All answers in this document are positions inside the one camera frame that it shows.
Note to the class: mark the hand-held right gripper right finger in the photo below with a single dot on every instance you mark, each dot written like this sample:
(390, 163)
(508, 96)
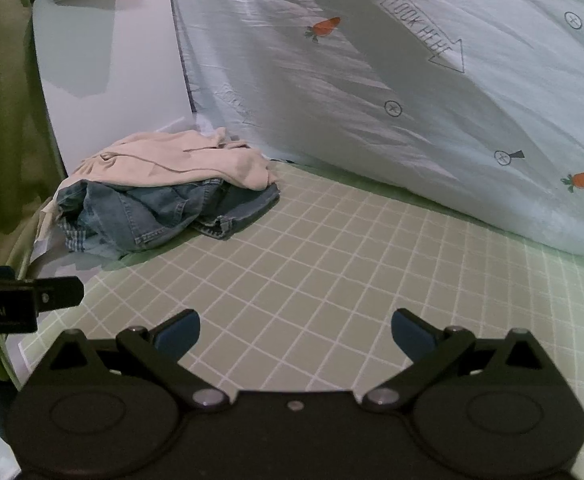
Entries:
(412, 335)

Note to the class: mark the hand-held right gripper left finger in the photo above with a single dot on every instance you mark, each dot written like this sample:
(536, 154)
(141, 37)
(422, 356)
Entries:
(180, 334)

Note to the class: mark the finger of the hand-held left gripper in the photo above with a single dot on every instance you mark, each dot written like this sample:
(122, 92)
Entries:
(59, 292)

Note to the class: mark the beige garment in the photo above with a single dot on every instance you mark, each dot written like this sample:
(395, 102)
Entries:
(181, 165)

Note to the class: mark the blue plaid cloth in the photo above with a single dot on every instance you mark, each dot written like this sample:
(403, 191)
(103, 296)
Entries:
(79, 246)

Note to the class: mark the white cloth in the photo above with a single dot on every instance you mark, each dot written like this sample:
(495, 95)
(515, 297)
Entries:
(46, 225)

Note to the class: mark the green grid bed sheet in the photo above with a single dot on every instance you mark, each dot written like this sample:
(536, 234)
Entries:
(332, 260)

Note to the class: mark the blue denim jeans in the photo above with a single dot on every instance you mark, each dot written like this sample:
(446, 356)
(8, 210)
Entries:
(161, 215)

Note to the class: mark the green curtain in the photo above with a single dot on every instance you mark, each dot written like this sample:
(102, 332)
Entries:
(1, 135)

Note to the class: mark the carrot print light blue quilt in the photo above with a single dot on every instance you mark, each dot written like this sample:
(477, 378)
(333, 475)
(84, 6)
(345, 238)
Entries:
(422, 135)

